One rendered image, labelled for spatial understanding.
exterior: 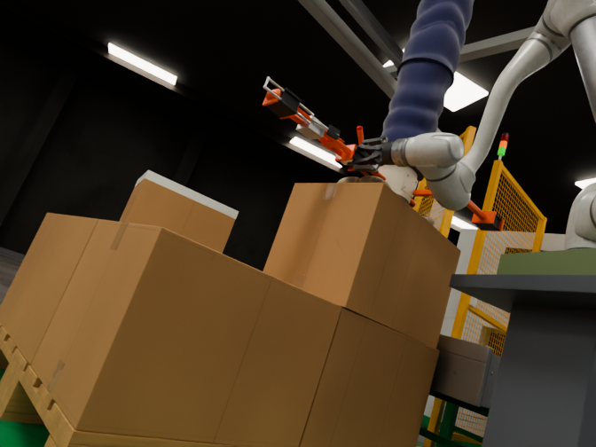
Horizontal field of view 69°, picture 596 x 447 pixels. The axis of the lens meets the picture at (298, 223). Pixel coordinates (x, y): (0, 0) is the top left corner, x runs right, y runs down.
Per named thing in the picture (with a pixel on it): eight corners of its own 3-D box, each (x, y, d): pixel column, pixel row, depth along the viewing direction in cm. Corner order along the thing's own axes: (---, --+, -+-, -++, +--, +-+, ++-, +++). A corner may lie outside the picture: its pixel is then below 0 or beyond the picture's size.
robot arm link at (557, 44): (513, 51, 143) (529, 22, 130) (550, 19, 145) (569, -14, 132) (546, 75, 139) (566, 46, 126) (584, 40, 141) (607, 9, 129)
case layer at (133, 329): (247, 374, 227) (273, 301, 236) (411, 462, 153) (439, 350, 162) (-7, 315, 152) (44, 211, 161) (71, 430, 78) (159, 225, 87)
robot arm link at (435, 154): (398, 150, 130) (415, 182, 137) (445, 146, 119) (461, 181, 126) (413, 127, 135) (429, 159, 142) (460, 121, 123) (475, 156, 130)
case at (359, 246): (353, 325, 192) (378, 241, 201) (436, 349, 163) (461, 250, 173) (257, 284, 153) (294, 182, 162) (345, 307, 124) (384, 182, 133)
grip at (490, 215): (480, 231, 175) (482, 219, 176) (501, 231, 168) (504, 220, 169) (471, 222, 170) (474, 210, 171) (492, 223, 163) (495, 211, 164)
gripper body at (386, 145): (395, 135, 138) (372, 137, 145) (388, 159, 136) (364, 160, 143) (407, 147, 143) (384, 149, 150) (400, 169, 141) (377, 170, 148)
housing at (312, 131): (309, 140, 147) (313, 129, 148) (323, 137, 142) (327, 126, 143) (294, 129, 143) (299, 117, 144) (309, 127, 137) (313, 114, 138)
